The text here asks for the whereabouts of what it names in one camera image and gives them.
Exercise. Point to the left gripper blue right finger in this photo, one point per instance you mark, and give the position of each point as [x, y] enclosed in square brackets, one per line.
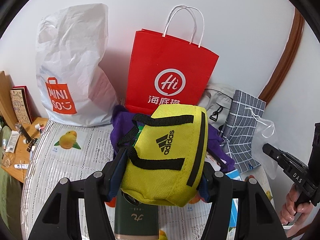
[203, 187]

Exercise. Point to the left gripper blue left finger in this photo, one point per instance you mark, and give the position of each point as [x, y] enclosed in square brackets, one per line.
[116, 173]

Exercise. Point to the green snack packet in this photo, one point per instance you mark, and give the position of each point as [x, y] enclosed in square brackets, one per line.
[135, 138]

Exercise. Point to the person's right hand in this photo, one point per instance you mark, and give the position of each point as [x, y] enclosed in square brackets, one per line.
[288, 210]

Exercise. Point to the dark green rectangular box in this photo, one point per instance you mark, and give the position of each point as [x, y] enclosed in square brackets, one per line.
[135, 220]

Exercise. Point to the purple towel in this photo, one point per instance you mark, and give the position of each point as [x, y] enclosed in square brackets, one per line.
[122, 123]

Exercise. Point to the fruit print tablecloth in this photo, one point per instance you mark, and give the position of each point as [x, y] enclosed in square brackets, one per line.
[77, 152]

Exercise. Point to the blue grid plaid cushion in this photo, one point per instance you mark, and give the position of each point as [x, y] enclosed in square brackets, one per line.
[238, 130]

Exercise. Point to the beige canvas backpack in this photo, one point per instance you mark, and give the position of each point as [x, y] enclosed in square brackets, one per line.
[217, 99]

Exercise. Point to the white cream tube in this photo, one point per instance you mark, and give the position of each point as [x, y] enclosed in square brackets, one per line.
[21, 166]

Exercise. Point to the white Miniso plastic bag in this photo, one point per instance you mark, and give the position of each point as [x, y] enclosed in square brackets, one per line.
[70, 44]

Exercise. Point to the wooden side table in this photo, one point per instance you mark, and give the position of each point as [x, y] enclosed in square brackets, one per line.
[21, 155]

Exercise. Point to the patterned notebook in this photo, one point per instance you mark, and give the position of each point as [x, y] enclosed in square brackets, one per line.
[20, 103]

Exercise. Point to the red Haidilao paper bag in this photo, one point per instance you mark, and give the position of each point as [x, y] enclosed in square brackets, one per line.
[166, 70]

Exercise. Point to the wooden bed headboard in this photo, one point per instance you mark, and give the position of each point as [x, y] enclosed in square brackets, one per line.
[7, 110]

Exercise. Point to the brown wooden door frame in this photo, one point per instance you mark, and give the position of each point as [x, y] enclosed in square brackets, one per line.
[286, 60]

